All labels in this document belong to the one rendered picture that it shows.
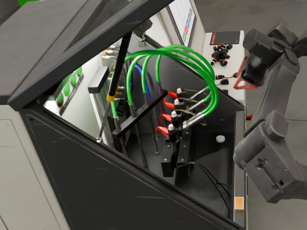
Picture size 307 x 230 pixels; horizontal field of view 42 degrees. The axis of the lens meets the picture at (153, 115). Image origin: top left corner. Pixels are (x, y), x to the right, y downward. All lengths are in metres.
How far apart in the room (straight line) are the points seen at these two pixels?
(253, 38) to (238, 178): 0.56
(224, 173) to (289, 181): 0.94
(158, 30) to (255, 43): 0.64
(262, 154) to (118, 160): 0.50
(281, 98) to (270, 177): 0.23
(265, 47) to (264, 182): 0.46
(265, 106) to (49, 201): 0.78
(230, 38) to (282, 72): 1.30
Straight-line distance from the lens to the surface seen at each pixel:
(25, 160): 1.24
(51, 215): 1.40
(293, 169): 0.73
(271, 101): 0.88
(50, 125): 1.11
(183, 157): 1.52
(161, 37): 1.66
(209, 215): 1.23
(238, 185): 1.44
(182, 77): 1.69
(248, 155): 0.76
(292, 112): 3.37
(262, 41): 1.11
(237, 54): 2.14
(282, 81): 0.99
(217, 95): 1.34
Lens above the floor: 2.00
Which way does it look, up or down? 35 degrees down
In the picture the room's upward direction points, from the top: 11 degrees counter-clockwise
